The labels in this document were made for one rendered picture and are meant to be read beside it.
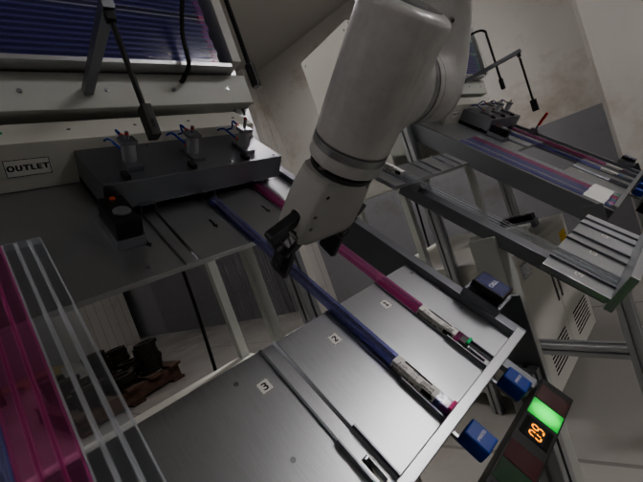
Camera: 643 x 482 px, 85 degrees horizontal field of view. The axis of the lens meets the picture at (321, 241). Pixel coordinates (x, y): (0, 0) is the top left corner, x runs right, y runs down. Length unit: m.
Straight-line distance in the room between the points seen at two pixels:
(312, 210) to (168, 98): 0.55
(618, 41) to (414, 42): 2.76
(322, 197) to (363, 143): 0.07
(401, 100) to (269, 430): 0.33
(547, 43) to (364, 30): 3.01
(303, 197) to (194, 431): 0.25
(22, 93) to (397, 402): 0.75
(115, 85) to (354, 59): 0.59
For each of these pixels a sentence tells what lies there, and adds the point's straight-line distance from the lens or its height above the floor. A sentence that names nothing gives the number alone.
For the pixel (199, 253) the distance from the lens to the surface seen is 0.56.
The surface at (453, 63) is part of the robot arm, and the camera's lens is 0.41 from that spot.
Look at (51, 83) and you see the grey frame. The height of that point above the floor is 1.36.
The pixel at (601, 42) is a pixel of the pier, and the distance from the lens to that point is 3.06.
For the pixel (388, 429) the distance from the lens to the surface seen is 0.42.
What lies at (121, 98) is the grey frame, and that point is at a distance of 0.84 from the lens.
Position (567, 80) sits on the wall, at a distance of 3.27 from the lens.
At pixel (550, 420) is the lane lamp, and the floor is 0.65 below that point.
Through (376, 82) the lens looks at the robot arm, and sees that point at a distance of 0.33.
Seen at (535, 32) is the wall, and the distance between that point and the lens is 3.34.
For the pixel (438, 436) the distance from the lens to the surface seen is 0.41.
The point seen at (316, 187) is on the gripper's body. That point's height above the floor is 1.01.
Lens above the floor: 0.97
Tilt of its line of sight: 3 degrees down
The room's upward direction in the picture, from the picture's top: 19 degrees counter-clockwise
